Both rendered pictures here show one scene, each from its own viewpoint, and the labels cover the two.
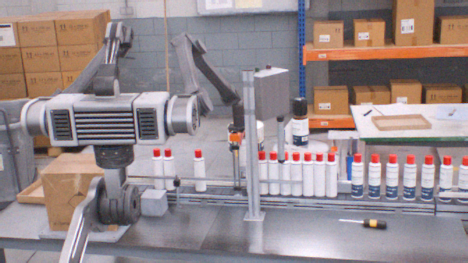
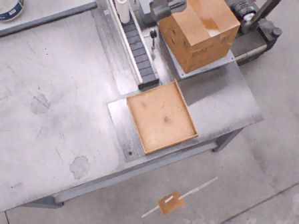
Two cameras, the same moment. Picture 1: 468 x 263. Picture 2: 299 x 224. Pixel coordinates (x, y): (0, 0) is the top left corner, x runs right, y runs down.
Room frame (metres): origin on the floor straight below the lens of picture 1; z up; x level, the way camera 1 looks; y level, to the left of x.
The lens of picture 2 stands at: (3.00, 1.28, 2.22)
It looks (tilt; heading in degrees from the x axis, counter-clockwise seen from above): 71 degrees down; 241
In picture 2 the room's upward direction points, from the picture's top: 4 degrees counter-clockwise
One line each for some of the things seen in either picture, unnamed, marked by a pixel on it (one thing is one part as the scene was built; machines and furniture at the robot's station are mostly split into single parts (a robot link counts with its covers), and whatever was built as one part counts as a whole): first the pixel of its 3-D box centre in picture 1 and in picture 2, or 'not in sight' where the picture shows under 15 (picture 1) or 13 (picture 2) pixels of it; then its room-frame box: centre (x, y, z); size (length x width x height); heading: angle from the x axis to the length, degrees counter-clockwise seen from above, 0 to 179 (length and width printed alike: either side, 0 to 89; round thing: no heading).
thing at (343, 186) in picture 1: (342, 161); not in sight; (2.51, -0.50, 1.01); 0.14 x 0.13 x 0.26; 77
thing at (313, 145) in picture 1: (300, 149); not in sight; (3.06, -0.37, 0.89); 0.31 x 0.31 x 0.01
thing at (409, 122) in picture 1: (400, 122); not in sight; (3.67, -1.10, 0.82); 0.34 x 0.24 x 0.03; 89
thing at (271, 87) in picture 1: (267, 93); not in sight; (2.41, -0.15, 1.38); 0.17 x 0.10 x 0.19; 132
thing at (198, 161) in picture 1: (199, 170); not in sight; (2.57, 0.17, 0.98); 0.05 x 0.05 x 0.20
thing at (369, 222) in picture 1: (362, 222); not in sight; (2.22, -0.52, 0.84); 0.20 x 0.03 x 0.03; 72
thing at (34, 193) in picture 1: (58, 189); (160, 115); (2.74, 0.91, 0.85); 0.30 x 0.26 x 0.04; 77
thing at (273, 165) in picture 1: (274, 172); not in sight; (2.49, -0.17, 0.98); 0.05 x 0.05 x 0.20
